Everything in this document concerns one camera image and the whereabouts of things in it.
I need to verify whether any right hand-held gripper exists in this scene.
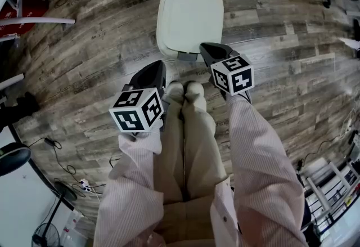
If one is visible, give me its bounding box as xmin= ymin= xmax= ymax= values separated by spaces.
xmin=199 ymin=43 xmax=255 ymax=100

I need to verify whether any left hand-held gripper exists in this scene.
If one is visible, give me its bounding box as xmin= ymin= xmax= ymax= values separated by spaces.
xmin=109 ymin=60 xmax=171 ymax=137

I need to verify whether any white pedal trash bin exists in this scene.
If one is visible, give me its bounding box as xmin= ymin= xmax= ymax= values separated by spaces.
xmin=156 ymin=0 xmax=225 ymax=62

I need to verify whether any white plastic bin lid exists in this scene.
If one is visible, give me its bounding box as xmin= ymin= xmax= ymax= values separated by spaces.
xmin=156 ymin=0 xmax=225 ymax=54

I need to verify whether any person's left forearm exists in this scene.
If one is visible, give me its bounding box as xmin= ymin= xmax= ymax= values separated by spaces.
xmin=93 ymin=124 xmax=164 ymax=247

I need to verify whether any person's right forearm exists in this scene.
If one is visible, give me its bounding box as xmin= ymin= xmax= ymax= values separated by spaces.
xmin=226 ymin=93 xmax=308 ymax=247

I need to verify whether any person's left shoe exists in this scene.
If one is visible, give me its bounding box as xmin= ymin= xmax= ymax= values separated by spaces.
xmin=165 ymin=80 xmax=185 ymax=101

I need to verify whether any person's shoe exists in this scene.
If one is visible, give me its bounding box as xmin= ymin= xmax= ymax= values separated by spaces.
xmin=165 ymin=80 xmax=185 ymax=101
xmin=183 ymin=80 xmax=206 ymax=101

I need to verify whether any person's right shoe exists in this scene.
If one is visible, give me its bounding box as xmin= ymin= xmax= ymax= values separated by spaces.
xmin=183 ymin=80 xmax=206 ymax=101

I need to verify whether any person's left leg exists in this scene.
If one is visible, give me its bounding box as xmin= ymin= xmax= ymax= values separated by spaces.
xmin=153 ymin=98 xmax=187 ymax=205

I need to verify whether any person's leg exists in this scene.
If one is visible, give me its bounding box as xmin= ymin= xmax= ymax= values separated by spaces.
xmin=153 ymin=98 xmax=187 ymax=205
xmin=181 ymin=98 xmax=229 ymax=202

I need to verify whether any person's right leg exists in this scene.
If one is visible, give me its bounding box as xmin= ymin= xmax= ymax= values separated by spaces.
xmin=181 ymin=98 xmax=229 ymax=202

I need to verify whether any white power strip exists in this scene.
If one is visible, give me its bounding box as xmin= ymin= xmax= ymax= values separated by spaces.
xmin=79 ymin=179 xmax=93 ymax=192

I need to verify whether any red fire equipment box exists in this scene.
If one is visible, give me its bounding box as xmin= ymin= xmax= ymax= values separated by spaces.
xmin=0 ymin=0 xmax=43 ymax=39

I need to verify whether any person's striped shirt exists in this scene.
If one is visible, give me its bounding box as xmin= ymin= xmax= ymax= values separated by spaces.
xmin=140 ymin=177 xmax=243 ymax=247

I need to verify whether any black stool seat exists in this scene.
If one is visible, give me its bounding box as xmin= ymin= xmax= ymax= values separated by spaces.
xmin=0 ymin=142 xmax=32 ymax=177

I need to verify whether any white desk with black edge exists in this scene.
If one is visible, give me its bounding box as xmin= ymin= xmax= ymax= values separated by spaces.
xmin=0 ymin=124 xmax=75 ymax=247

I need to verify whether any white metal shelf rack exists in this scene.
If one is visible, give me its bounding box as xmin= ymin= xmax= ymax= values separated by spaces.
xmin=298 ymin=155 xmax=360 ymax=241

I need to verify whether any black standing fan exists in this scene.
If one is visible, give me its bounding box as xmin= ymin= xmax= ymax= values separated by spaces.
xmin=31 ymin=181 xmax=77 ymax=247

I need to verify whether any black floor cable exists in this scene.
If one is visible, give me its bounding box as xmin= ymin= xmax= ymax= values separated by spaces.
xmin=29 ymin=137 xmax=86 ymax=199

